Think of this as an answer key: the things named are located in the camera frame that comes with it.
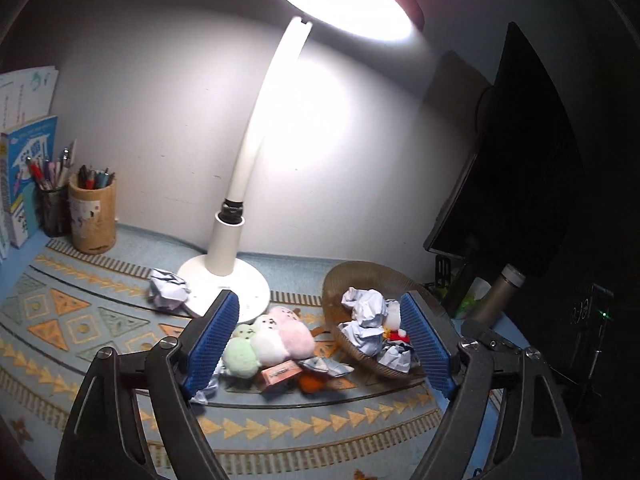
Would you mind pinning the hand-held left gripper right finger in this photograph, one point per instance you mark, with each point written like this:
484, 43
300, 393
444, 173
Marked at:
425, 340

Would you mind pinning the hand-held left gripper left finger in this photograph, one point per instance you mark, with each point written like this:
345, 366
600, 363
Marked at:
212, 345

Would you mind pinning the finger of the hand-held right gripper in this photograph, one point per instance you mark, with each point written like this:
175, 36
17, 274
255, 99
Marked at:
487, 338

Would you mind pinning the white plush doll red outfit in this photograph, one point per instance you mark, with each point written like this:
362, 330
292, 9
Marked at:
395, 317

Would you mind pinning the white paper wad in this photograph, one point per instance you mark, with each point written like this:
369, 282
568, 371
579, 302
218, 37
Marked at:
167, 290
214, 385

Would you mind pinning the pastel ice cream plush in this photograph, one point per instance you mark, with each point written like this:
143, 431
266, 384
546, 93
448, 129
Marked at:
267, 347

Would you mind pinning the pile of paper balls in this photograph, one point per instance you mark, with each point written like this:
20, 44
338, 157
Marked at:
367, 307

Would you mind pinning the small pink box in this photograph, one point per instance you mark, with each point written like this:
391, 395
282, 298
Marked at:
280, 376

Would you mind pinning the grey plaid fabric bow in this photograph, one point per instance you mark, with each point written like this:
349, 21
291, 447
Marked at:
327, 367

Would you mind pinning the woven wicker basket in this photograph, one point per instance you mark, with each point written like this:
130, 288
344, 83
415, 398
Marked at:
340, 280

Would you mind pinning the small orange toy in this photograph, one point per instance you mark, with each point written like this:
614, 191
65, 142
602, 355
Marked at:
311, 384

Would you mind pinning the grey thermos bottle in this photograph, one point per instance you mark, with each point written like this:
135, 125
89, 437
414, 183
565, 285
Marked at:
495, 297

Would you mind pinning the green and white packet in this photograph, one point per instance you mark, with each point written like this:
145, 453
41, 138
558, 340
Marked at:
470, 300

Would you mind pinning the black device green light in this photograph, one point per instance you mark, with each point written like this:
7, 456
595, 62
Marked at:
597, 300

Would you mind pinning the blue patterned table mat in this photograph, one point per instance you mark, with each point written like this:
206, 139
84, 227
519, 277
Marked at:
300, 435

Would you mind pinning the wooden pen holder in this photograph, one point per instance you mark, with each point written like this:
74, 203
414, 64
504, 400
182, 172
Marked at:
92, 220

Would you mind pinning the black monitor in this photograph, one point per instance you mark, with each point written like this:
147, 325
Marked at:
515, 160

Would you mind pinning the white desk lamp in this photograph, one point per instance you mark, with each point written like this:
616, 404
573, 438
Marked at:
250, 135

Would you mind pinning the bunch of red-capped pens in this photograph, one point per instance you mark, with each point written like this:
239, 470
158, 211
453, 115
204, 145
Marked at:
37, 172

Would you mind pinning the black perforated bracket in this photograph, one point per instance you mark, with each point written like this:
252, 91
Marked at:
442, 270

